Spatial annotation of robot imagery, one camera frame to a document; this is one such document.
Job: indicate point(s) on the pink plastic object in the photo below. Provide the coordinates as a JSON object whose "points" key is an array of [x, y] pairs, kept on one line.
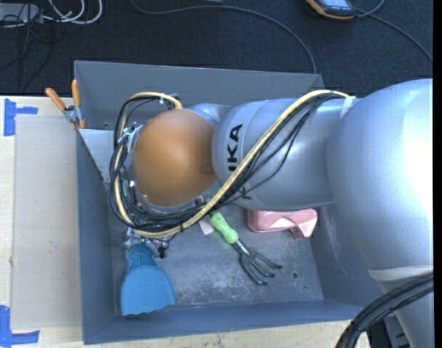
{"points": [[275, 221]]}

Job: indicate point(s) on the blue plastic scoop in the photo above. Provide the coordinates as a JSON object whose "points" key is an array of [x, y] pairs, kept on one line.
{"points": [[145, 285]]}

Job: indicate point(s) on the grey metal bin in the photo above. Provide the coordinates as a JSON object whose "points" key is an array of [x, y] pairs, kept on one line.
{"points": [[206, 267]]}

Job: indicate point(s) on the pale cardboard board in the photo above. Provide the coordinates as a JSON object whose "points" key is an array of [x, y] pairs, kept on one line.
{"points": [[43, 212]]}

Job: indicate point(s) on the small white block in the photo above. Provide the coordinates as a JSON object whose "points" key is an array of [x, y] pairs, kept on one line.
{"points": [[207, 227]]}

